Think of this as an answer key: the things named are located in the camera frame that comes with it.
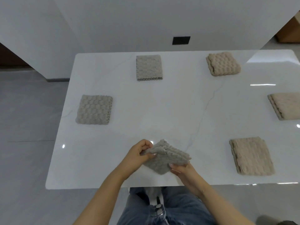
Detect person's right hand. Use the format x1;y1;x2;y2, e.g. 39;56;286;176
168;162;205;197

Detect person's left hand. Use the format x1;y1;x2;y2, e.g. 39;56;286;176
118;139;156;180

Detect blue-grey fluffy towel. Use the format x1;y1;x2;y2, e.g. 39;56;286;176
140;139;192;175

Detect taupe fluffy towel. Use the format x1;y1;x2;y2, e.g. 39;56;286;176
136;54;163;82
75;95;113;125

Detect beige fluffy towel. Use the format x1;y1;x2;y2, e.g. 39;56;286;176
229;137;275;176
267;92;300;121
206;52;241;77

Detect person's left forearm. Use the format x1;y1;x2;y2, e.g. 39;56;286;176
72;168;129;225

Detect person's right forearm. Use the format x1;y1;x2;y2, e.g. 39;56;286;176
198;182;255;225

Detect white glossy table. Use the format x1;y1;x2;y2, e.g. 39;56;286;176
45;49;300;190

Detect dark brown wooden door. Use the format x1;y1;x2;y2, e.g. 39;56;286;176
0;42;32;68

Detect black wall socket plate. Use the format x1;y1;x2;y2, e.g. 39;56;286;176
172;36;191;46

